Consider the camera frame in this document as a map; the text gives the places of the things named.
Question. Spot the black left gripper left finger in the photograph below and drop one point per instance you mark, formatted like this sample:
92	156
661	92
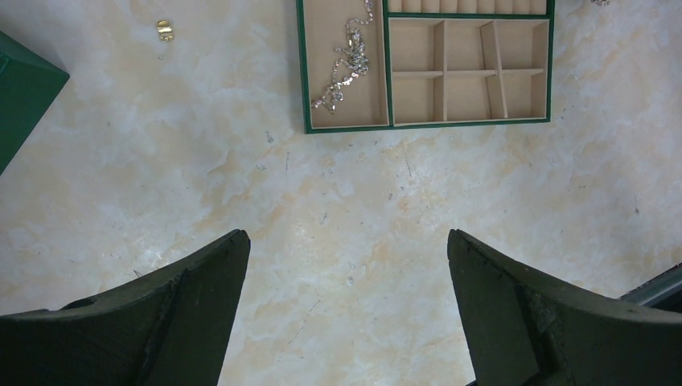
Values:
168	327

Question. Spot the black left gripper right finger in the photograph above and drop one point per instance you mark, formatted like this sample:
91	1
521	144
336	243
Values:
526	327

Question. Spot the gold earring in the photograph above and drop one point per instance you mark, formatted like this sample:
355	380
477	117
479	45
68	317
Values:
165	30

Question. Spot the green open jewelry box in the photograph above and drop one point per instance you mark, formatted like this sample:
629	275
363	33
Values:
29	85

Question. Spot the aluminium frame rail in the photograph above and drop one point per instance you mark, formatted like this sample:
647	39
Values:
662	292

